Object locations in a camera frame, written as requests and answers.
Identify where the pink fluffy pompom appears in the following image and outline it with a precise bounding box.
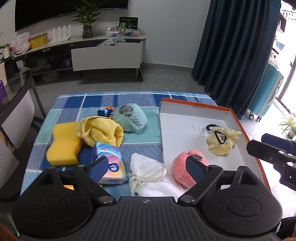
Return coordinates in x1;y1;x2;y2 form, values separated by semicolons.
171;149;208;188

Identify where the Vinda tissue pack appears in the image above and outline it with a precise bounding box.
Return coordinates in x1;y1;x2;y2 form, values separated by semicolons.
93;142;127;185

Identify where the pale yellow scrunchie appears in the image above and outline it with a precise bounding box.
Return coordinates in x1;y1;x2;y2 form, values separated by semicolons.
206;126;241;156

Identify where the yellow sponge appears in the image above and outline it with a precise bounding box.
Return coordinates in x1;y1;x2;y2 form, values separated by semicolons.
46;121;83;166

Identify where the yellow striped towel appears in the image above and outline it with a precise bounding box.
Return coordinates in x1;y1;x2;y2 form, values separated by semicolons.
76;116;124;147

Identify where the black hair tie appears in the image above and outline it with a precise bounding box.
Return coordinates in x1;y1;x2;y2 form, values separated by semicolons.
206;123;228;145

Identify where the white drawstring pouch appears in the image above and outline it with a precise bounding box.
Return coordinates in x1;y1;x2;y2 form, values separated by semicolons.
129;153;186;200

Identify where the blue orange knitted toy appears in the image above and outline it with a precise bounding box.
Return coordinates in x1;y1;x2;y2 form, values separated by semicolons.
97;106;114;120

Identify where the teal crochet plush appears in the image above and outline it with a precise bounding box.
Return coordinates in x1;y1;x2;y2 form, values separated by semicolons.
112;103;147;132

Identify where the outdoor spider plant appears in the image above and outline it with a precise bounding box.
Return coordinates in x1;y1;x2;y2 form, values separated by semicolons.
280;113;296;140

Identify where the orange-rimmed white box lid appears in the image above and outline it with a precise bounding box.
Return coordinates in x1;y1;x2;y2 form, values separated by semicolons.
158;97;272;193

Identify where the teal suitcase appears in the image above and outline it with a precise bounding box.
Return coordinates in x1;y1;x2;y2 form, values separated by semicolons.
249;59;284;122

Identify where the blue checkered tablecloth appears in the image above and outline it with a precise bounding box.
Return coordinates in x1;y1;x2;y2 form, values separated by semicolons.
22;92;214;199

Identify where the dark blue curtain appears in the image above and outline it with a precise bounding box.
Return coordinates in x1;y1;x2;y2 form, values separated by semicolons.
191;1;281;119

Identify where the purple tray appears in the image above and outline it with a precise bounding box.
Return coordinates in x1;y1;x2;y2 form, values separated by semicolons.
0;80;7;104

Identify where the dark round side table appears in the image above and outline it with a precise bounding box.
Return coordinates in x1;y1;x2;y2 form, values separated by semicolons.
0;67;47;202

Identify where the white tv cabinet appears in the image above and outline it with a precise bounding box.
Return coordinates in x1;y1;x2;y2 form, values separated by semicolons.
15;35;147;81

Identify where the white wifi router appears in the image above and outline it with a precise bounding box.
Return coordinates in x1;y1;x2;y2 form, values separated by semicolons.
49;25;71;45

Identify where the yellow box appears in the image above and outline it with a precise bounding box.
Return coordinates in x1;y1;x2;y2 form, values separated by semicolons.
30;33;48;49

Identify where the white plastic bag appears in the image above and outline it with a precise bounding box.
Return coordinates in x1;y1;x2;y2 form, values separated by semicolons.
10;32;31;55

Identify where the black green display box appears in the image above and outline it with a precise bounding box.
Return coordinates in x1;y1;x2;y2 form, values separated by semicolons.
119;17;138;30

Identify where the potted bamboo plant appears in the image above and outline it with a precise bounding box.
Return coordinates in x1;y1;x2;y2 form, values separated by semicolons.
73;1;102;39

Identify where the black television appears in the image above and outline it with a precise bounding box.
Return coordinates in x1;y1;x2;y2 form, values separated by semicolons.
15;0;128;31

